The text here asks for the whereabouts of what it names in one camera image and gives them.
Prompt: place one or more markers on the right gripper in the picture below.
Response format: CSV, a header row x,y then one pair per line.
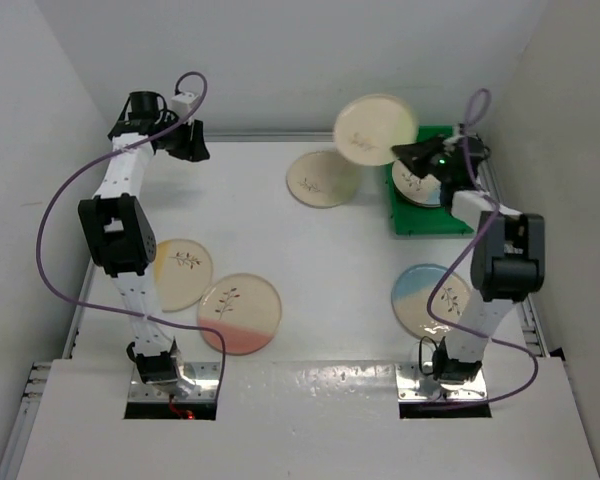
x,y
415,155

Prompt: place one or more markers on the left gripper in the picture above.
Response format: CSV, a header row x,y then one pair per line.
x,y
195,151

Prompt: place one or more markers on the blue cream plate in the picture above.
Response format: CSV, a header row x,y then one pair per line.
x,y
410,295
420,192

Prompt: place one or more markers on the green cream plate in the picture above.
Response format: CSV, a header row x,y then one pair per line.
x,y
323,179
367,128

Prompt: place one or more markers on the yellow cream plate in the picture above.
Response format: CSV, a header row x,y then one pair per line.
x,y
183,270

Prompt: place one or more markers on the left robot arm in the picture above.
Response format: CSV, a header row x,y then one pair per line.
x,y
118,233

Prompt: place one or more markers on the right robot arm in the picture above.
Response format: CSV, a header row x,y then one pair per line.
x,y
507,252

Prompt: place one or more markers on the green plastic bin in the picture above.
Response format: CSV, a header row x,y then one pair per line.
x,y
408,219

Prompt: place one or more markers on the pink cream plate front left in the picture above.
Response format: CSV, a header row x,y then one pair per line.
x,y
245,309

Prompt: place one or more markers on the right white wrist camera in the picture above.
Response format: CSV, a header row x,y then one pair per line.
x,y
456,138

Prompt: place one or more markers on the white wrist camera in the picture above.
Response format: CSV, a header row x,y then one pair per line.
x,y
456,138
183,102

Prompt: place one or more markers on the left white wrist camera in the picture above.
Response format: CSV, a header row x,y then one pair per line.
x,y
183,102

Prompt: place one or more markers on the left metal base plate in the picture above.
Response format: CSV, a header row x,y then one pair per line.
x,y
198,383

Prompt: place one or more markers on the metal base plate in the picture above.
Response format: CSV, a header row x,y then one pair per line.
x,y
198,383
414,387

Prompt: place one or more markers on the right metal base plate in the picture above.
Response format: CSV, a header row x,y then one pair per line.
x,y
414,387

